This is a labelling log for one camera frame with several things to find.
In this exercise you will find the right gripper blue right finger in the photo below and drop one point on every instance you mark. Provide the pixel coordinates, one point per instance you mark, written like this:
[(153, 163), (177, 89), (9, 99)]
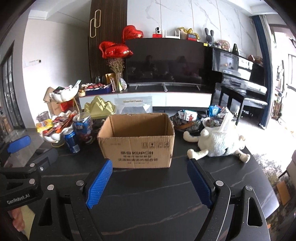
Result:
[(202, 182)]

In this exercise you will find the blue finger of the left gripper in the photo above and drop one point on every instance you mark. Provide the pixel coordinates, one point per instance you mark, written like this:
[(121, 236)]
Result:
[(34, 165), (12, 147)]

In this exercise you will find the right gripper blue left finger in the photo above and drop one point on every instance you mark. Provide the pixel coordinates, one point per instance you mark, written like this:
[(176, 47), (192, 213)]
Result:
[(96, 182)]

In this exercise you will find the dark bowl of snacks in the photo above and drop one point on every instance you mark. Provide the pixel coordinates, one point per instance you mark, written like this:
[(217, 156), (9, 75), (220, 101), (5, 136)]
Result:
[(187, 120)]

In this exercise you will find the person's left hand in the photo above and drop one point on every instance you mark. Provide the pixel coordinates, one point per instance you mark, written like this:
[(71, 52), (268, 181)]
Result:
[(17, 217)]

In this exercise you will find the blue soda can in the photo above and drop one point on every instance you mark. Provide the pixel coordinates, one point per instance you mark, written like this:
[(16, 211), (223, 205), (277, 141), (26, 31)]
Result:
[(71, 141)]

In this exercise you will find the white plush toy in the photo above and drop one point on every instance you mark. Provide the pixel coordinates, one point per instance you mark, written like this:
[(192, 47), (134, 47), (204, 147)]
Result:
[(219, 141)]

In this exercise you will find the blue M&M snack box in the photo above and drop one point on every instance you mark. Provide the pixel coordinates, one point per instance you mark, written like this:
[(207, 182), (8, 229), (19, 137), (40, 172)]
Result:
[(83, 127)]

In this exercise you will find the brown cardboard box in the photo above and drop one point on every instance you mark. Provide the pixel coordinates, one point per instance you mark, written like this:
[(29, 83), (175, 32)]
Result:
[(137, 141)]

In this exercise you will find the yellow mountain shaped ornament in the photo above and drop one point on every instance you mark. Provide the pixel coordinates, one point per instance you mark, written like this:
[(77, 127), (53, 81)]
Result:
[(99, 108)]

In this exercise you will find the white tv cabinet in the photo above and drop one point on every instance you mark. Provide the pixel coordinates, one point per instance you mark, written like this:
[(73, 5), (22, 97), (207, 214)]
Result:
[(167, 99)]

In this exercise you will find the black piano bench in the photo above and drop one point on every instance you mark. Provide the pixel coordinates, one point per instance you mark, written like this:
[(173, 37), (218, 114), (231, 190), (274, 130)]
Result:
[(255, 103)]

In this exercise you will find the clear plastic bag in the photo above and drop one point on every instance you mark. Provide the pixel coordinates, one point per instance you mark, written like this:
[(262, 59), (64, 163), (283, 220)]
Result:
[(133, 105)]

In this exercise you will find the black upright piano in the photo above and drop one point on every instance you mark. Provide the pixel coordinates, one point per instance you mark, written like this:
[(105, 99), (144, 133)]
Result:
[(238, 74)]

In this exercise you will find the dried flowers in vase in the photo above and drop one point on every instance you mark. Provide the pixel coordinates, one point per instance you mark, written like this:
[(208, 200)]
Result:
[(117, 66)]

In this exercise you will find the large black television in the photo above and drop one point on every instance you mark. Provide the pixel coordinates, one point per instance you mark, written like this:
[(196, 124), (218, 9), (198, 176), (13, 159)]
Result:
[(167, 60)]

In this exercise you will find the grey bunny plush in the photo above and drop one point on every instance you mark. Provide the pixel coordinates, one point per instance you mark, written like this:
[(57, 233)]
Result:
[(209, 37)]

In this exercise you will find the red heart balloon upper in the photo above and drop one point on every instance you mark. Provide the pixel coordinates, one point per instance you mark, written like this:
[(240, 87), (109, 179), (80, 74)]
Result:
[(130, 32)]

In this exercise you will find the small white red camera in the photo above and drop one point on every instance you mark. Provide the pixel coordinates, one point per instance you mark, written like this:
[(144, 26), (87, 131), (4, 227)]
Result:
[(157, 33)]

